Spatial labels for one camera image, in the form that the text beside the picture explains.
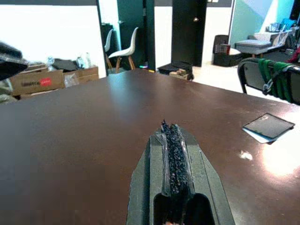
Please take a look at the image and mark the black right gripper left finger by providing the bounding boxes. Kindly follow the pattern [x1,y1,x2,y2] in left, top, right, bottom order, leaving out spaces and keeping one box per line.
[126,119,182,225]

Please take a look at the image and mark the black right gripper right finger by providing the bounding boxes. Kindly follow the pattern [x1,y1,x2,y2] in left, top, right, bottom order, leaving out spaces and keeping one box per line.
[167,123,235,225]

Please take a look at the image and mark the white paper sheet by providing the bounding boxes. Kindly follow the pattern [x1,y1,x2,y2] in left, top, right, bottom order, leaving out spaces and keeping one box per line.
[242,127,278,144]

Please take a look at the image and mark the black flat card case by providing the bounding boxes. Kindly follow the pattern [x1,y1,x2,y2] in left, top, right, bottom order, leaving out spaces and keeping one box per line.
[242,112,295,141]

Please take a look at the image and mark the black open case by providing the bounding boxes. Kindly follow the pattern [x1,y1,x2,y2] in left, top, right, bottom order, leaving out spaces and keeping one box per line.
[157,60,194,82]

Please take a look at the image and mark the black chair with grey seat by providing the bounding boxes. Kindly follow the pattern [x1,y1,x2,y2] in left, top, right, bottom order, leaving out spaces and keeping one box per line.
[237,57,300,105]

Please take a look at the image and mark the plain cardboard box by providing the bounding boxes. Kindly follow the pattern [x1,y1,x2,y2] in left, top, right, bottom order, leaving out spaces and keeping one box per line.
[63,66,99,85]

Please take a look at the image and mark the black plastic crate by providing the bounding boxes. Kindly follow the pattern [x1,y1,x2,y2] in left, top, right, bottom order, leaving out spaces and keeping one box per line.
[212,34,242,67]

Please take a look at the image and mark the white shell chair wooden legs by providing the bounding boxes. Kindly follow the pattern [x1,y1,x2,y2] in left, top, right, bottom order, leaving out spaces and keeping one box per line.
[107,27,139,73]
[104,28,114,71]

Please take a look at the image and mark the grey cushioned ottoman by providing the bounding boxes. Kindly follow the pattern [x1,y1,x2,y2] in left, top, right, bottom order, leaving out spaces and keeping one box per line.
[234,39,272,59]

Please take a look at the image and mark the cardboard box with red label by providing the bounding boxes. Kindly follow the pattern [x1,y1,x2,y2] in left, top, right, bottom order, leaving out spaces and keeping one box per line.
[10,69,65,96]

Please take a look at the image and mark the black door with round knob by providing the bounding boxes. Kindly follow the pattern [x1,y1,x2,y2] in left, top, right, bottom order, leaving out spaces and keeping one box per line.
[171,0,208,68]

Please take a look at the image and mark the dark teal door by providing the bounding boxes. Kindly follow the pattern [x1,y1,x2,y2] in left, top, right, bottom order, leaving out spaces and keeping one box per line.
[116,0,147,71]

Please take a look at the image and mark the white shelf unit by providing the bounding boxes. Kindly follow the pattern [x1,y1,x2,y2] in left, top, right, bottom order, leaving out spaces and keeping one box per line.
[253,28,295,48]

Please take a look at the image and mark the black padded object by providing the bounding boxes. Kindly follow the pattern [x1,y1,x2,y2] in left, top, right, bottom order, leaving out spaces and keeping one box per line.
[0,41,30,81]

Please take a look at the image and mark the green cloth strap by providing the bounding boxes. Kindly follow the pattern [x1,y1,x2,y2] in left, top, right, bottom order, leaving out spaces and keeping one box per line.
[257,58,295,103]

